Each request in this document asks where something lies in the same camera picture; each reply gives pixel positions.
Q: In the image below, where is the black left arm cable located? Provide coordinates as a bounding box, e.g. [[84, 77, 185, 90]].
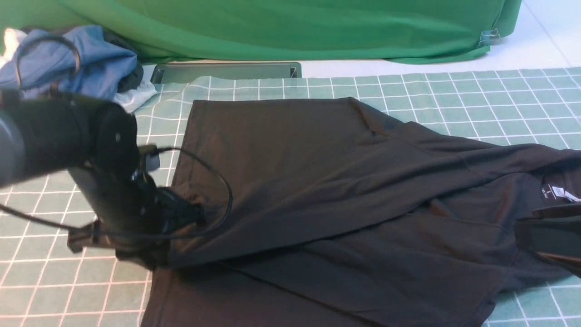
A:
[[0, 35, 234, 241]]

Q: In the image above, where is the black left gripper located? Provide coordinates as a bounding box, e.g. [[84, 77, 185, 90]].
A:
[[67, 168, 206, 271]]

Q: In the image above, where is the metal binder clip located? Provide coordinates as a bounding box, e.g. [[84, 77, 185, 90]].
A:
[[478, 29, 502, 46]]

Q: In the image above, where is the green checkered tablecloth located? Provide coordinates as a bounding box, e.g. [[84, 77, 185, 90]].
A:
[[0, 68, 581, 327]]

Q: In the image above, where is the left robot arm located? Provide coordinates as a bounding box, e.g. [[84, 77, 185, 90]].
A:
[[0, 89, 206, 270]]

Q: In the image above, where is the green backdrop cloth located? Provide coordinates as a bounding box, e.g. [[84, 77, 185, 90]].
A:
[[1, 0, 522, 64]]

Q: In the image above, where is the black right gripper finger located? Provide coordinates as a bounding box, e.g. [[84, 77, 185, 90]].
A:
[[515, 203, 581, 273]]

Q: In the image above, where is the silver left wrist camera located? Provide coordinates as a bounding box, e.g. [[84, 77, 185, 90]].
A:
[[138, 144, 161, 173]]

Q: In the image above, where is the white crumpled garment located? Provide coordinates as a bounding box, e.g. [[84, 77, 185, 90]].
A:
[[19, 25, 157, 112]]

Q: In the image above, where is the dark gray long-sleeve top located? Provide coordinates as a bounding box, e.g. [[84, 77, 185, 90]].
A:
[[142, 98, 580, 327]]

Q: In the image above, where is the gray metal tray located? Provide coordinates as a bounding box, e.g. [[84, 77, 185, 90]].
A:
[[151, 62, 302, 84]]

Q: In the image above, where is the blue crumpled garment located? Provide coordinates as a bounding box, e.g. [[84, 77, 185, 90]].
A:
[[0, 25, 143, 101]]

